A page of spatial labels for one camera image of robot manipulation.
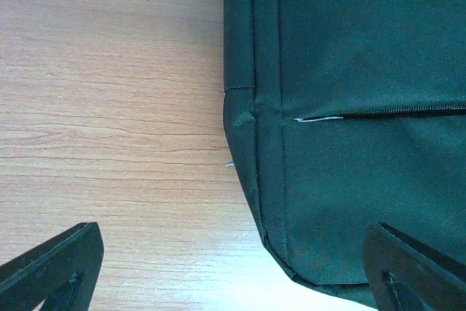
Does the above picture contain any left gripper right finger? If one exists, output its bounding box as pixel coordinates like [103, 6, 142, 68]
[363, 223, 465, 310]

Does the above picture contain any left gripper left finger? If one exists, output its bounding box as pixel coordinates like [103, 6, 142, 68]
[1, 222, 103, 310]

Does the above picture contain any black student bag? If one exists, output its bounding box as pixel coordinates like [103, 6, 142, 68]
[224, 0, 465, 307]

